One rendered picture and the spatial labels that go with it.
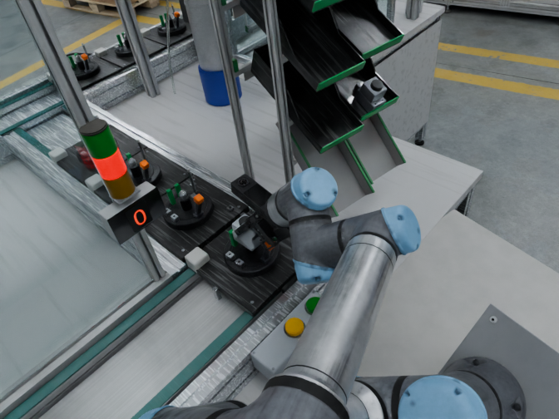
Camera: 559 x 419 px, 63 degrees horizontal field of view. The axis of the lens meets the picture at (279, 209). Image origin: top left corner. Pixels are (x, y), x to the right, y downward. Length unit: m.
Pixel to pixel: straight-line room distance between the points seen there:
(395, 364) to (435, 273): 0.28
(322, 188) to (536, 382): 0.51
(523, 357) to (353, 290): 0.47
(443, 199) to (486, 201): 1.33
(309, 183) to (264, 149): 0.91
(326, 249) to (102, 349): 0.61
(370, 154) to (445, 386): 0.72
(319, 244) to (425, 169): 0.86
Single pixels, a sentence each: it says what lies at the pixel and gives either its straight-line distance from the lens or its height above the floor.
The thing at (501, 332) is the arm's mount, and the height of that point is 1.03.
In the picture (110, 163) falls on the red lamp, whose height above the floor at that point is 1.35.
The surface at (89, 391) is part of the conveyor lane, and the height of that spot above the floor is 0.92.
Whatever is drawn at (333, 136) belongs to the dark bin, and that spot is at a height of 1.20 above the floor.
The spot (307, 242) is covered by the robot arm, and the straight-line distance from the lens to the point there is 0.76.
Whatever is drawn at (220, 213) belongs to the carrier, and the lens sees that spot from 1.28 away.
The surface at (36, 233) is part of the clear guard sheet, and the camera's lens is 0.96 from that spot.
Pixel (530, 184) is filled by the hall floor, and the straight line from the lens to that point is 2.94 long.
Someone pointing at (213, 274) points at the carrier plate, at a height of 0.97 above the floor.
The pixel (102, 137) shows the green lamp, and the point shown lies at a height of 1.40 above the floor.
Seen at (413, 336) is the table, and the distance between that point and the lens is 1.14.
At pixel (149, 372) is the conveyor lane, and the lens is 1.10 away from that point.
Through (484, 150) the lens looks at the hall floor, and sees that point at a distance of 3.13.
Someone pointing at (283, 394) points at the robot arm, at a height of 1.40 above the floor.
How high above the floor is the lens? 1.83
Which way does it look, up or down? 44 degrees down
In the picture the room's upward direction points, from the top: 9 degrees counter-clockwise
